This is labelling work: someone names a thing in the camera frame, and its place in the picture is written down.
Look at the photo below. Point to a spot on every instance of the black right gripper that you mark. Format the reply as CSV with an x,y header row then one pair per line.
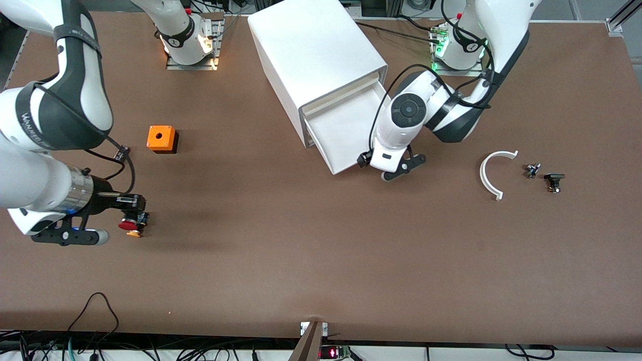
x,y
106,201

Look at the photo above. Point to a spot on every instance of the red push button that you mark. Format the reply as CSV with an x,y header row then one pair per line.
x,y
128,225

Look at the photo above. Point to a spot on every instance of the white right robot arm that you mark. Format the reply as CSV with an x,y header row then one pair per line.
x,y
30,170

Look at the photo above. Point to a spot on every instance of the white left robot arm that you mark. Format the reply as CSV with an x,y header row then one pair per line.
x,y
406,115

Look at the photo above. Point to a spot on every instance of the orange push button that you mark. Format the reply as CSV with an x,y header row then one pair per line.
x,y
135,233

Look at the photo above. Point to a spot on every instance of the orange button box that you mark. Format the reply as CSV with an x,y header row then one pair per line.
x,y
160,138

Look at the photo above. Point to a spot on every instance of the small black contact block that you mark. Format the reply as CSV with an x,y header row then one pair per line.
x,y
119,156

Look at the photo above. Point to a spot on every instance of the white curved plastic arc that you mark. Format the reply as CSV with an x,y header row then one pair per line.
x,y
484,175

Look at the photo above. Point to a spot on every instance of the circuit board with red display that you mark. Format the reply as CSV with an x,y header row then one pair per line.
x,y
333,352

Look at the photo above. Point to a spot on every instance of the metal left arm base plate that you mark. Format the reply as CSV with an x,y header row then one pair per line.
x,y
436,67

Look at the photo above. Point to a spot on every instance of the small grey switch part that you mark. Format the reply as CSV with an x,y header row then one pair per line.
x,y
532,170

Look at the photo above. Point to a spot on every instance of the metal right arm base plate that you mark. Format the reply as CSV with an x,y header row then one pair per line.
x,y
218,45

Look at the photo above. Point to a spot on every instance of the black switch part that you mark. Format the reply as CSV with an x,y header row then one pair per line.
x,y
554,178

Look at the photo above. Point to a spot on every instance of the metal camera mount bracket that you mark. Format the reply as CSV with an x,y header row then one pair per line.
x,y
308,346

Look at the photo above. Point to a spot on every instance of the aluminium frame profile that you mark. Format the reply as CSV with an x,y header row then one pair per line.
x,y
619,20

